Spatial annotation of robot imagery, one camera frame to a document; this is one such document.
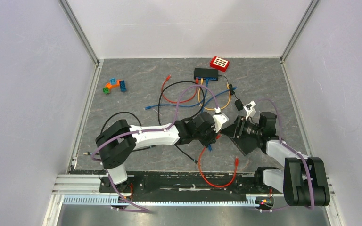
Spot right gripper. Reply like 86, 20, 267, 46
220, 116, 262, 140

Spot red ethernet cable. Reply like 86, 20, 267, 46
161, 74, 200, 104
197, 134, 240, 189

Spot yellow ethernet cable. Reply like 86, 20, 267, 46
197, 78, 232, 112

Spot long black cable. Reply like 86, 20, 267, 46
157, 81, 206, 164

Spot black network switch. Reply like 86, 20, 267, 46
194, 68, 219, 81

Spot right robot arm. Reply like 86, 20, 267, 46
221, 112, 330, 207

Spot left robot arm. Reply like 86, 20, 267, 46
95, 112, 229, 192

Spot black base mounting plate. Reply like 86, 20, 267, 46
116, 171, 283, 202

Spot red keypad box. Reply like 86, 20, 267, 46
210, 56, 230, 72

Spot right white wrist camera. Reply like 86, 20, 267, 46
243, 101, 256, 119

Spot colourful toy block chain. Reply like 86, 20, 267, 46
103, 77, 128, 95

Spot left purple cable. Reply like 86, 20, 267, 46
90, 85, 221, 214

